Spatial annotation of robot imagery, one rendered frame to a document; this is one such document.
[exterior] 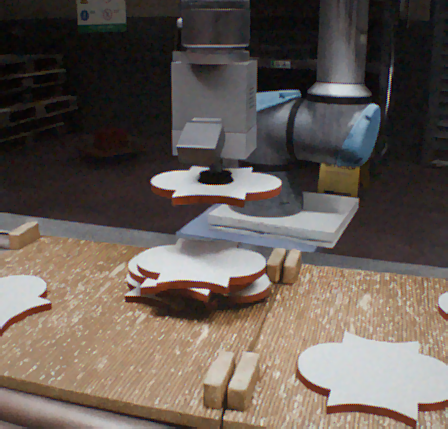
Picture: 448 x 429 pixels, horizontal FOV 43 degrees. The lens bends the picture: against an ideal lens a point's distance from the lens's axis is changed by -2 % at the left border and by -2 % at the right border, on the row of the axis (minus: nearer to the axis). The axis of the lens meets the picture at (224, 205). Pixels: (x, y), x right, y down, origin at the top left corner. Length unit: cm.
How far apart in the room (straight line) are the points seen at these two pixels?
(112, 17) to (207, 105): 568
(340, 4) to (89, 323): 66
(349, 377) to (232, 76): 33
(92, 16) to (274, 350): 596
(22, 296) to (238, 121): 33
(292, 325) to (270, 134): 50
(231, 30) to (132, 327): 34
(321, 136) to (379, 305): 41
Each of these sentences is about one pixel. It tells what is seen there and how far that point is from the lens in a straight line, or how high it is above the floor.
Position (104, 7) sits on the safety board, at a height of 135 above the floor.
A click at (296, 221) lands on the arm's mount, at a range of 110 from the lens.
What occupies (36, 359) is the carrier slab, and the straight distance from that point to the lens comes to 64.
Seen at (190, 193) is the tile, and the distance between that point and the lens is 64.
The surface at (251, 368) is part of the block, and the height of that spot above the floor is 96.
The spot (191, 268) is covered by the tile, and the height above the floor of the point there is 99.
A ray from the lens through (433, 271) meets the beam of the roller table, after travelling 90.
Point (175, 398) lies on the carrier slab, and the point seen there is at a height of 94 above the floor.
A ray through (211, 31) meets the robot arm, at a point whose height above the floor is 125.
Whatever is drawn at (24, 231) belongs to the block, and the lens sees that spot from 92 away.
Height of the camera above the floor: 127
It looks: 18 degrees down
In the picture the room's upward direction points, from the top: straight up
